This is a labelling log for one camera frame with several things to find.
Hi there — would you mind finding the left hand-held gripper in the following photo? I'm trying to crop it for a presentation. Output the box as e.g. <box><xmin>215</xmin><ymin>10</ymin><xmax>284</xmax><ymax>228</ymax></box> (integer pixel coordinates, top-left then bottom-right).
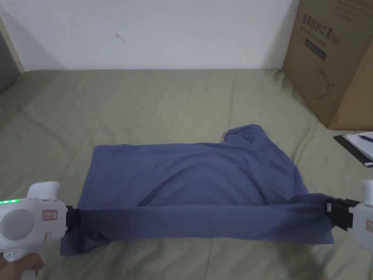
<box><xmin>0</xmin><ymin>181</ymin><xmax>81</xmax><ymax>280</ymax></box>

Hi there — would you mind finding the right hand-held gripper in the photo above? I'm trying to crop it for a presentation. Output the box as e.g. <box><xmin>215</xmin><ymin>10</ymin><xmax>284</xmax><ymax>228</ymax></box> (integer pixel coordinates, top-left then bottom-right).
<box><xmin>324</xmin><ymin>179</ymin><xmax>373</xmax><ymax>244</ymax></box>

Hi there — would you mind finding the black clipboard with white paper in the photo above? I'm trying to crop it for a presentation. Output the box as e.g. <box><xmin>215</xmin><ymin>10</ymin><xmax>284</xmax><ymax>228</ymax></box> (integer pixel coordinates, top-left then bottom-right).
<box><xmin>333</xmin><ymin>131</ymin><xmax>373</xmax><ymax>169</ymax></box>

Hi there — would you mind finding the person's left hand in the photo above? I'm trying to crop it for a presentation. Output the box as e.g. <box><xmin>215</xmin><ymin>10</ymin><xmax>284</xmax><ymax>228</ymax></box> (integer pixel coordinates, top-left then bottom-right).
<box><xmin>0</xmin><ymin>252</ymin><xmax>46</xmax><ymax>280</ymax></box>

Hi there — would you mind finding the bed with pale green sheet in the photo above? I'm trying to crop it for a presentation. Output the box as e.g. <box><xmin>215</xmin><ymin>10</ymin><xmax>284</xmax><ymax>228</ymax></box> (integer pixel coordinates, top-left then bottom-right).
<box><xmin>0</xmin><ymin>69</ymin><xmax>373</xmax><ymax>280</ymax></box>

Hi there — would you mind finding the brown cardboard carton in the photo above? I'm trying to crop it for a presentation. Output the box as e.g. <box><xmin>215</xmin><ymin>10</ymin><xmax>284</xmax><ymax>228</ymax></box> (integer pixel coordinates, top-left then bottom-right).
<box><xmin>282</xmin><ymin>0</ymin><xmax>373</xmax><ymax>131</ymax></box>

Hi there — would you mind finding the dark blue shirt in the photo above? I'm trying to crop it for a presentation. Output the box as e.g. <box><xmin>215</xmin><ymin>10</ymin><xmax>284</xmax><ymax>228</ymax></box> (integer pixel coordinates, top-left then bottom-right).
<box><xmin>59</xmin><ymin>124</ymin><xmax>334</xmax><ymax>257</ymax></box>

